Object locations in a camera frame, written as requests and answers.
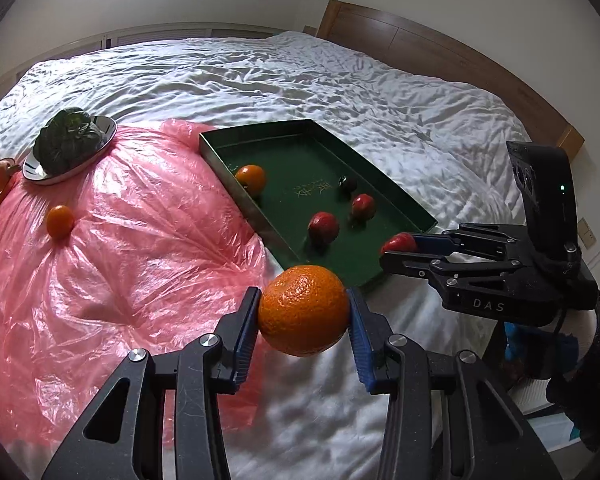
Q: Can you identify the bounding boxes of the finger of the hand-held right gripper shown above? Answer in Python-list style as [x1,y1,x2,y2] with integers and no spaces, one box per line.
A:
[381,252,486,286]
[412,223,526,261]

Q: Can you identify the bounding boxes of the blue white cloth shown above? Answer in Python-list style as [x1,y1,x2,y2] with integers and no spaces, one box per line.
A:
[500,322,581,448]

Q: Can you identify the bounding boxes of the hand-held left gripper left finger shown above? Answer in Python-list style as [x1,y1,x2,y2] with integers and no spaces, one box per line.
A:
[40,286,263,480]

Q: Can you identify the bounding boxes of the white wall outlet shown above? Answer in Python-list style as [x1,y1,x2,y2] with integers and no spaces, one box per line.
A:
[577,217,599,250]

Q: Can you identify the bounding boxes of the pink plastic sheet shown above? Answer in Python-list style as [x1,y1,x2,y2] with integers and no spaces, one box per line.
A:
[0,119,268,448]

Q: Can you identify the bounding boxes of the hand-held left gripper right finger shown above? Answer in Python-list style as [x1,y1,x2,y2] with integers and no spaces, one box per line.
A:
[346,287,563,480]

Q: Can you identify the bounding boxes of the red plum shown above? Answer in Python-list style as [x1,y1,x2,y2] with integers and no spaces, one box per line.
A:
[351,193,376,219]
[379,232,418,257]
[307,212,341,246]

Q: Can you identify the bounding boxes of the dark green leafy vegetable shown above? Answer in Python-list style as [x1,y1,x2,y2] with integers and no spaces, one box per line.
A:
[32,107,106,171]

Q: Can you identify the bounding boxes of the orange mandarin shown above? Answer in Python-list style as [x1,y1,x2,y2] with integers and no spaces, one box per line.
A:
[257,265,351,358]
[235,164,267,196]
[46,205,75,239]

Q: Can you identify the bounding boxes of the round metal plate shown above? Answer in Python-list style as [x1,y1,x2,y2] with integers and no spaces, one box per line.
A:
[21,116,118,186]

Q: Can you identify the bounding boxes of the wooden headboard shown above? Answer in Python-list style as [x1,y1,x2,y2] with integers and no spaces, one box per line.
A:
[316,0,586,161]

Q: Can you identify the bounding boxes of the green rectangular tray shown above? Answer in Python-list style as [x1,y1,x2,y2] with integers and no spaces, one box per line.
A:
[198,119,439,288]

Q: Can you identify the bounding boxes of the person's right forearm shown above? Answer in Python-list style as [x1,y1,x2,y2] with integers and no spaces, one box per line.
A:
[565,295,600,456]

